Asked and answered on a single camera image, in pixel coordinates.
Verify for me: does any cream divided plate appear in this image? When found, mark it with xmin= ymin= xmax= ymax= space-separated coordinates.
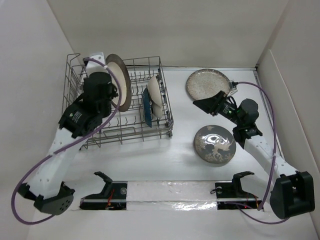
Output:
xmin=147 ymin=76 xmax=163 ymax=119

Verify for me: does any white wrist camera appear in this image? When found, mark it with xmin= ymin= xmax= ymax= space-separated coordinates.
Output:
xmin=83 ymin=52 xmax=106 ymax=76
xmin=227 ymin=80 xmax=238 ymax=97

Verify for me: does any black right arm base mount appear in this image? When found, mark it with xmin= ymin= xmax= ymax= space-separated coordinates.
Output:
xmin=210 ymin=171 xmax=262 ymax=210

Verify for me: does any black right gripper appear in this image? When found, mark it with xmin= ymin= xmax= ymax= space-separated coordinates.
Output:
xmin=193 ymin=90 xmax=243 ymax=126

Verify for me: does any grey tree pattern plate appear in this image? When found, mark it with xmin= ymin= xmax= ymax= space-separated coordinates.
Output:
xmin=193 ymin=125 xmax=237 ymax=165

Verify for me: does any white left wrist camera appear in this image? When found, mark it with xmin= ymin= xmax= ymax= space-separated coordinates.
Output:
xmin=83 ymin=52 xmax=106 ymax=76

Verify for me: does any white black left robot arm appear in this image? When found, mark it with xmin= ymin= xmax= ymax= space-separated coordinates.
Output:
xmin=16 ymin=71 xmax=122 ymax=217

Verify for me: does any blue shell shaped dish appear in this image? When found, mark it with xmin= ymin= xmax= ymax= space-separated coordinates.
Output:
xmin=142 ymin=87 xmax=152 ymax=128

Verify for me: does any silver metal rail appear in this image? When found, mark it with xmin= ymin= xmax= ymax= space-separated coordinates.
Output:
xmin=80 ymin=198 xmax=261 ymax=204

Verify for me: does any speckled beige round plate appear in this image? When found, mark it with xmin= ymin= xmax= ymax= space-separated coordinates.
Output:
xmin=185 ymin=68 xmax=232 ymax=100

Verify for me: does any silver metal plate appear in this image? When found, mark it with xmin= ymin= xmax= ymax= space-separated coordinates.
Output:
xmin=105 ymin=54 xmax=132 ymax=112

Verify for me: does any grey wire dish rack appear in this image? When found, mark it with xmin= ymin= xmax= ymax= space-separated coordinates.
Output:
xmin=62 ymin=53 xmax=174 ymax=149

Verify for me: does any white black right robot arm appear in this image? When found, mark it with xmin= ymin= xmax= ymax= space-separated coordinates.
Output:
xmin=193 ymin=91 xmax=315 ymax=220

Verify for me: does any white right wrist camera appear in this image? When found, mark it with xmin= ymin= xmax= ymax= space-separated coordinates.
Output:
xmin=227 ymin=80 xmax=238 ymax=97

